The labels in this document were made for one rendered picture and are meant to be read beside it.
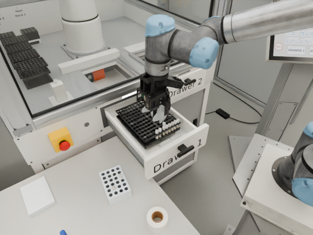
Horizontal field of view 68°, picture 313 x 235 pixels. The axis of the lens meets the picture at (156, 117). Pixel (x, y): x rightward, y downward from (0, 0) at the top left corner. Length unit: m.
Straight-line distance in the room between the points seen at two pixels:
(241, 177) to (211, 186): 0.88
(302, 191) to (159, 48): 0.51
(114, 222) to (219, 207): 1.05
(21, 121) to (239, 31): 0.73
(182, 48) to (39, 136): 0.62
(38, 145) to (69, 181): 0.18
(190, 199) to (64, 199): 1.04
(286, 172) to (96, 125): 0.74
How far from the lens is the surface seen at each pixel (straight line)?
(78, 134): 1.01
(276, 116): 1.78
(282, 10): 0.64
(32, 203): 0.95
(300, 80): 1.64
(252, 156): 1.07
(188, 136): 0.84
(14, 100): 0.86
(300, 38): 1.46
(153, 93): 0.71
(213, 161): 1.99
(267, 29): 0.65
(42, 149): 1.00
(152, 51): 0.63
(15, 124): 0.90
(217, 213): 1.75
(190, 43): 0.59
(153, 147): 0.92
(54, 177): 1.00
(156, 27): 0.60
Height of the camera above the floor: 1.52
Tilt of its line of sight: 41 degrees down
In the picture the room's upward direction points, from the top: straight up
